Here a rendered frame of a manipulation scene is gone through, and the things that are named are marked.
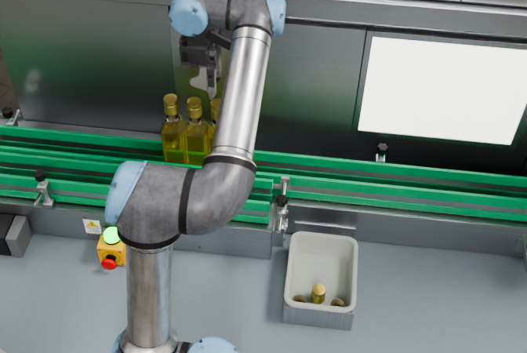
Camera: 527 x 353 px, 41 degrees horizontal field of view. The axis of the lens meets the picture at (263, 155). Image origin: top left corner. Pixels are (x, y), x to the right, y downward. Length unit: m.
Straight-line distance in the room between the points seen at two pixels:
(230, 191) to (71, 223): 0.82
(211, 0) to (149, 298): 0.57
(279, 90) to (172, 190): 0.69
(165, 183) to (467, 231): 0.97
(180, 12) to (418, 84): 0.69
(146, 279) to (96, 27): 0.76
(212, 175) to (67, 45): 0.81
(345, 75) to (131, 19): 0.54
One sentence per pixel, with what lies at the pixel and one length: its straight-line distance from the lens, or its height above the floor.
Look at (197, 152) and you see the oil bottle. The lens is 1.81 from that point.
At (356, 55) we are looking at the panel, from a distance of 1.74.
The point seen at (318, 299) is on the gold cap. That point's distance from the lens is 1.81.
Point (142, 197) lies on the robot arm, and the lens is 1.22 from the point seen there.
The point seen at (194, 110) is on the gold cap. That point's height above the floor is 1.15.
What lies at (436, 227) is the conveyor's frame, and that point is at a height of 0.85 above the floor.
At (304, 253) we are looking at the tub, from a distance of 1.91.
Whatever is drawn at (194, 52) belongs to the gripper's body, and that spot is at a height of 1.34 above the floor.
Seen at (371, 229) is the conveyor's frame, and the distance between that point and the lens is 1.93.
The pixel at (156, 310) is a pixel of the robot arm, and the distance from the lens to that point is 1.39.
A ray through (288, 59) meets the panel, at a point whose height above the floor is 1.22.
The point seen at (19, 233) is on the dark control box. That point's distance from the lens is 1.96.
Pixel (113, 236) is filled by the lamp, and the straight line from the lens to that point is 1.87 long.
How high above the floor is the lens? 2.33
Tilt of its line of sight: 47 degrees down
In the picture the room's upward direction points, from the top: 1 degrees clockwise
